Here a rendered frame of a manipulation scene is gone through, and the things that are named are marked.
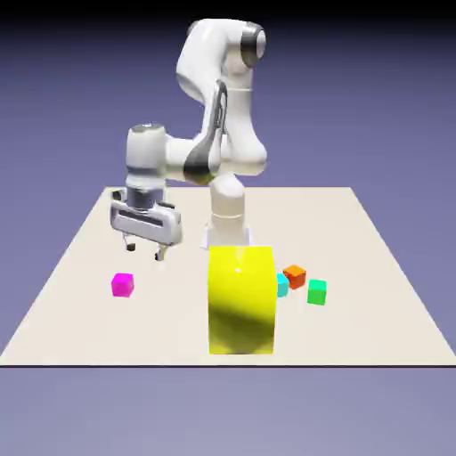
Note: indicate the small magenta cube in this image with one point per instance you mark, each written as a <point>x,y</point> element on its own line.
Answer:
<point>122,285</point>

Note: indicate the large yellow box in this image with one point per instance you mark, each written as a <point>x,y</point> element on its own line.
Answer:
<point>241,299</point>

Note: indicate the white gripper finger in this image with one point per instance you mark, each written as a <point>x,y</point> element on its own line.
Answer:
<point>129,244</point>
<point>160,252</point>

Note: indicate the small orange cube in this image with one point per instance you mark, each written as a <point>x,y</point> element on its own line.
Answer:
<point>295,275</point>

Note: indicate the small green cube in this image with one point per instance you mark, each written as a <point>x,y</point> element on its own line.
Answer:
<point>316,291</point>

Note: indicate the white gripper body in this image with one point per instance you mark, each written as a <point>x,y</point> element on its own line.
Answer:
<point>146,224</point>

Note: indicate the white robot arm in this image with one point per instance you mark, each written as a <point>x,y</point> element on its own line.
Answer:
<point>228,117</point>

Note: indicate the small cyan cube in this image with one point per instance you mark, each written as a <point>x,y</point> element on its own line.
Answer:
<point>282,285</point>

